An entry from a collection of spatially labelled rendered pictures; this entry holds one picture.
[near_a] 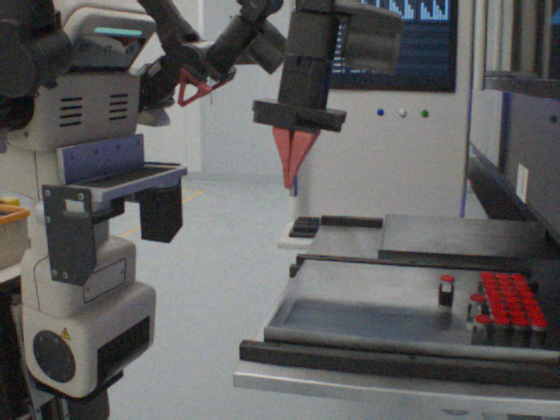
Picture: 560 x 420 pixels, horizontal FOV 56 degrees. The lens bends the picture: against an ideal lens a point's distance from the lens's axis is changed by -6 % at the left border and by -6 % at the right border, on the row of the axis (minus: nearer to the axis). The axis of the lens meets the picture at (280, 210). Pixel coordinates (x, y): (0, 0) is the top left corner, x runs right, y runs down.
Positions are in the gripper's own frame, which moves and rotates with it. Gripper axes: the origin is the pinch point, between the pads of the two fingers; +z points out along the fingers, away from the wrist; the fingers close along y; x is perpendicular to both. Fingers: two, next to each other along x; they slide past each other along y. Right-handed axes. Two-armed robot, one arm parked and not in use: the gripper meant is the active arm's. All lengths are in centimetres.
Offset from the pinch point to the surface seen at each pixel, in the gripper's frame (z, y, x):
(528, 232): 12, 44, 53
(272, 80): 13, -129, 544
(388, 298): 17.8, 15.2, 14.3
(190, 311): 121, -73, 188
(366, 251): 18.8, 10.4, 37.4
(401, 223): 16, 17, 54
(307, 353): 17.4, 6.6, -8.0
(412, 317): 17.2, 18.7, 8.0
